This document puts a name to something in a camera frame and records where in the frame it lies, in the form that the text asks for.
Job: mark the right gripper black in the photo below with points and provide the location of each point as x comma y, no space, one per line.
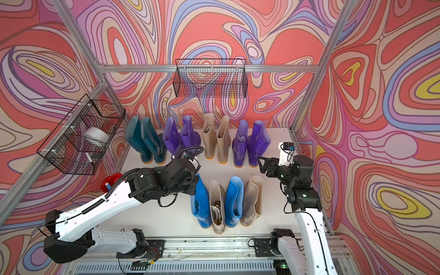
272,162

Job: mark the teal rain boot yellow sole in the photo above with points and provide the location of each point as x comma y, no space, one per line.
134,138

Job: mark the beige rain boot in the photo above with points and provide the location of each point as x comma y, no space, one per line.
217,206
209,135
223,140
252,203

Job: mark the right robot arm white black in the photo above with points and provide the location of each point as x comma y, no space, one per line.
314,258

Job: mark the blue rain boot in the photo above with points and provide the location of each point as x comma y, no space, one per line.
234,201
200,205

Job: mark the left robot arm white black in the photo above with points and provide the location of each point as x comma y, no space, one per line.
75,233

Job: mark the purple rain boot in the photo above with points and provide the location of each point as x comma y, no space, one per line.
189,136
240,143
171,137
257,143

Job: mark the red round object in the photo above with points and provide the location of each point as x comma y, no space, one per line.
109,181

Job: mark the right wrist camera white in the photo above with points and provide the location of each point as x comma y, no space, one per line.
287,150

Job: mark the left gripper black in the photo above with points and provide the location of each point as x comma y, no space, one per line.
193,182

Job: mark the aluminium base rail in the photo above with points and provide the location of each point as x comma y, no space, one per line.
206,255

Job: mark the black wire basket back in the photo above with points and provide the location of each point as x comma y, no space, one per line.
210,77

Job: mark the grey tape roll in basket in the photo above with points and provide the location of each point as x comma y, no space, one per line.
96,136

